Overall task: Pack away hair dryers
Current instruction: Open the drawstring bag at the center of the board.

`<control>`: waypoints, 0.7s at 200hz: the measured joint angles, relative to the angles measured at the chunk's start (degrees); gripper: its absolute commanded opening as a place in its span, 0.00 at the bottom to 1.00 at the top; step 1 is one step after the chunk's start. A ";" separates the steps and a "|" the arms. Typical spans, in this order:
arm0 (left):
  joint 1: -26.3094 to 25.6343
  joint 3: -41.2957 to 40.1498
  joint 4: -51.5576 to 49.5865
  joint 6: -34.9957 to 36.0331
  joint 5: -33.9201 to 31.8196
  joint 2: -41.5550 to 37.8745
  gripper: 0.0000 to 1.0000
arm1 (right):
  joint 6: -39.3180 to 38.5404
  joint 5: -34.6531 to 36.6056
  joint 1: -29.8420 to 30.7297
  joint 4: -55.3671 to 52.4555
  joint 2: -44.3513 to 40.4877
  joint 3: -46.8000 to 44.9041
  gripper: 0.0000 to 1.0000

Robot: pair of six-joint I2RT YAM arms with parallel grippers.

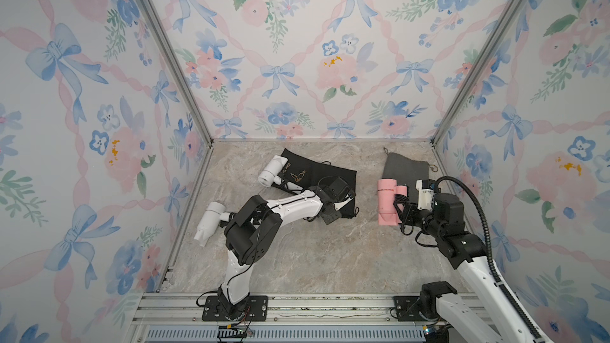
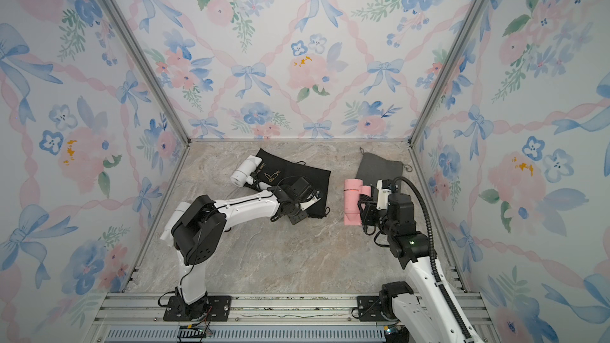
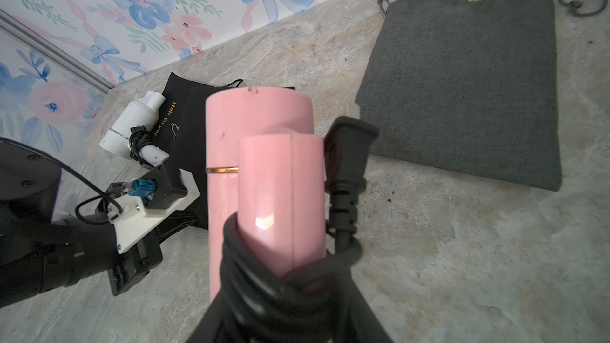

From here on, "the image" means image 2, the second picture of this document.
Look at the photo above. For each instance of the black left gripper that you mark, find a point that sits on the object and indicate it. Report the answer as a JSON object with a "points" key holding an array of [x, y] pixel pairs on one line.
{"points": [[297, 220]]}

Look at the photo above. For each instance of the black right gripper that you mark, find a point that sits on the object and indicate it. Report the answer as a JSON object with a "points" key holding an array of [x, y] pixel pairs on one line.
{"points": [[368, 210]]}

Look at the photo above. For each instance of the pink folding hair dryer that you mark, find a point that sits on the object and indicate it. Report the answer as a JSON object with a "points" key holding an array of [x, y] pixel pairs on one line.
{"points": [[353, 190]]}

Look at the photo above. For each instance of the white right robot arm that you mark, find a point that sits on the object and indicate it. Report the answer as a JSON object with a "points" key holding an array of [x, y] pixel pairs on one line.
{"points": [[424, 303]]}

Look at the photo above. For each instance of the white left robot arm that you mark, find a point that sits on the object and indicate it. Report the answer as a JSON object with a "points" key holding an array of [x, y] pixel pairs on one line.
{"points": [[195, 229]]}

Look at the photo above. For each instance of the white hair dryer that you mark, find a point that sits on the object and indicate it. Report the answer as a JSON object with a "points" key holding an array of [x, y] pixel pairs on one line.
{"points": [[244, 172]]}

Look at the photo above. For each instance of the black pouch with gold logo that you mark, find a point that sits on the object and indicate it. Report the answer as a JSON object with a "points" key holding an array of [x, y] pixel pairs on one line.
{"points": [[274, 170]]}

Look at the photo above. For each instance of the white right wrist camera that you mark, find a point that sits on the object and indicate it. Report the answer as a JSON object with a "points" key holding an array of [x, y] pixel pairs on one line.
{"points": [[384, 188]]}

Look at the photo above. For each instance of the grey fabric drawstring pouch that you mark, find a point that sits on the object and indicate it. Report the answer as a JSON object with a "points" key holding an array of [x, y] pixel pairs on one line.
{"points": [[374, 168]]}

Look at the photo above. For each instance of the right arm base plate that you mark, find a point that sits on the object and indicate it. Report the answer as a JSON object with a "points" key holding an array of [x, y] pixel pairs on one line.
{"points": [[369, 309]]}

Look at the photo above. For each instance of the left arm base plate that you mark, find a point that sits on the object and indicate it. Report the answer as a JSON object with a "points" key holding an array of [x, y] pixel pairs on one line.
{"points": [[214, 308]]}

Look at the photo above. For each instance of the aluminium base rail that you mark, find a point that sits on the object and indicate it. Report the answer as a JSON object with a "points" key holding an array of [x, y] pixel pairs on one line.
{"points": [[138, 317]]}

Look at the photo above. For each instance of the aluminium corner post right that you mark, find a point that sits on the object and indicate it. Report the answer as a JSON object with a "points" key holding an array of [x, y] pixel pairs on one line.
{"points": [[462, 39]]}

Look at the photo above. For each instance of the aluminium corner post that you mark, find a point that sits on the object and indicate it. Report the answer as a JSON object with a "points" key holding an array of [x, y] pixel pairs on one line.
{"points": [[141, 63], [462, 39]]}

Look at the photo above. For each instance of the aluminium corner post left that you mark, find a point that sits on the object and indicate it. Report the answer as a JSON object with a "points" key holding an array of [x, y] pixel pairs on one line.
{"points": [[141, 63]]}

